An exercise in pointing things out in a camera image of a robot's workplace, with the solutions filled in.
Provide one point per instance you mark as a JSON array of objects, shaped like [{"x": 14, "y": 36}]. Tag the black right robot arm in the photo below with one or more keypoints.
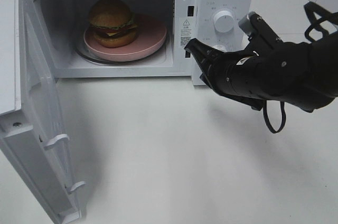
[{"x": 298, "y": 76}]

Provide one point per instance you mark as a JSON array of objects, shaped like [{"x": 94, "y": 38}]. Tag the white upper power knob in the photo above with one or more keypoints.
[{"x": 223, "y": 21}]

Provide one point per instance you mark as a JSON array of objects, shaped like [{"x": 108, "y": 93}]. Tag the glass microwave turntable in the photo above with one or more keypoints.
[{"x": 162, "y": 56}]

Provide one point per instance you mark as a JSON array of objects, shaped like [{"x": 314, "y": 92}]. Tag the white microwave oven body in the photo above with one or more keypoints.
[{"x": 67, "y": 20}]

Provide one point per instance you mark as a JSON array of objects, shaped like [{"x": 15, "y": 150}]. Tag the pink round plate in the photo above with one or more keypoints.
[{"x": 151, "y": 35}]

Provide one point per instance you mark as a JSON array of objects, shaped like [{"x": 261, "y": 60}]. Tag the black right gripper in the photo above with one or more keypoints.
[{"x": 241, "y": 76}]

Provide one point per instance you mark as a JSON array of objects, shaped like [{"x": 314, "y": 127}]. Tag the white microwave door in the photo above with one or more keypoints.
[{"x": 33, "y": 136}]

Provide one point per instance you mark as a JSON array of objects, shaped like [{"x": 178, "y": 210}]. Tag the toy burger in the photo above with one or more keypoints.
[{"x": 112, "y": 23}]

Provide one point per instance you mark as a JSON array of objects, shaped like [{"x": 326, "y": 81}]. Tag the white timer knob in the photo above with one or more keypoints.
[{"x": 220, "y": 47}]

